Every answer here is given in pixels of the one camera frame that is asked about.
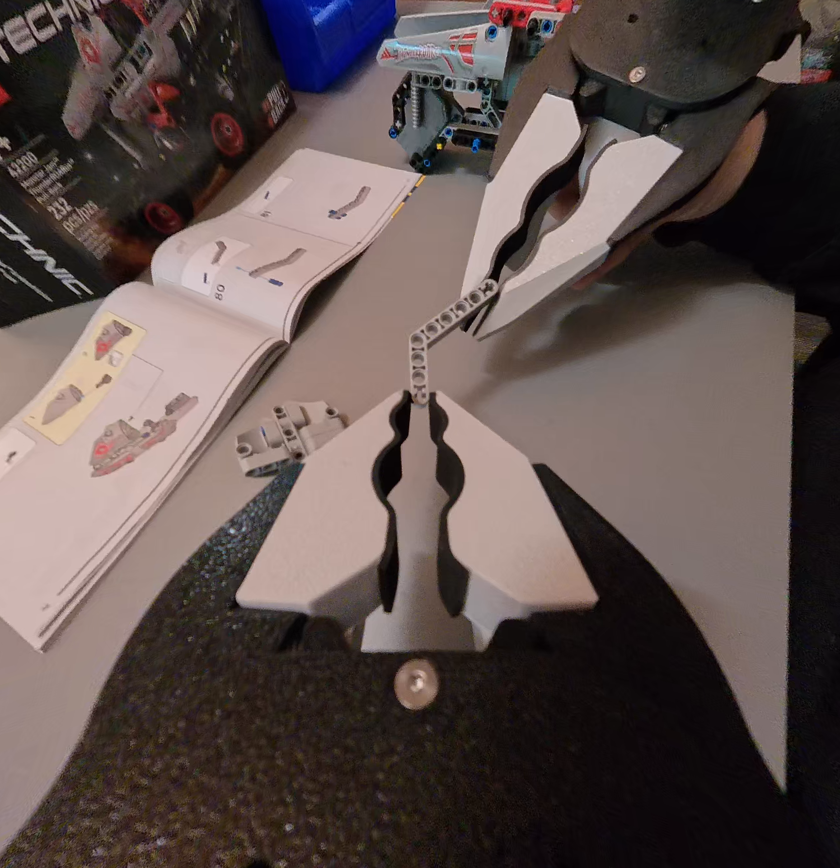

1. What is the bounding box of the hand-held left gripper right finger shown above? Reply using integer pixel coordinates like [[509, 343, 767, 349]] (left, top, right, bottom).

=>
[[429, 391, 600, 648]]

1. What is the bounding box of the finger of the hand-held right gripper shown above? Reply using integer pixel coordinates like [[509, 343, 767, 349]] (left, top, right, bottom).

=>
[[460, 91, 588, 294], [463, 139, 685, 341]]

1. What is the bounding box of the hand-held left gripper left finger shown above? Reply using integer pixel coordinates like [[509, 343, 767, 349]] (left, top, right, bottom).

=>
[[235, 391, 402, 648]]

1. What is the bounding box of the grey bent toy brick beam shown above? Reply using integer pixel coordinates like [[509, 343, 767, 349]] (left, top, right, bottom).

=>
[[407, 278, 501, 405]]

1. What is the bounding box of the person's right forearm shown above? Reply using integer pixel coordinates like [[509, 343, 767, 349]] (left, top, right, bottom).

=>
[[653, 73, 840, 320]]

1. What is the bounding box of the grey desk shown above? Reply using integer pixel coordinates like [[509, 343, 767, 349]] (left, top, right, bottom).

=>
[[0, 64, 798, 868]]

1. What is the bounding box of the person's right hand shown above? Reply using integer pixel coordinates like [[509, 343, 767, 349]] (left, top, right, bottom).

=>
[[572, 110, 768, 291]]

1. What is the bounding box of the grey toy brick assembly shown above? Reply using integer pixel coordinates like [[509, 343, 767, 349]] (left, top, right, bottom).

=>
[[235, 399, 350, 477]]

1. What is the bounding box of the grey red toy jet model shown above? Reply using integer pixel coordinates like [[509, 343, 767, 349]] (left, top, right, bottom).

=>
[[377, 0, 578, 175]]

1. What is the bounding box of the open instruction booklet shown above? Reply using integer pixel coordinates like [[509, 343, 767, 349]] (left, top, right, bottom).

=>
[[0, 147, 425, 654]]

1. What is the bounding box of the blue plastic bin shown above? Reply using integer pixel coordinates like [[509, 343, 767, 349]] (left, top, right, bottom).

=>
[[260, 0, 398, 94]]

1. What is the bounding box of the black toy set box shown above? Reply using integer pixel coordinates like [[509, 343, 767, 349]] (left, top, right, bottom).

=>
[[0, 0, 299, 328]]

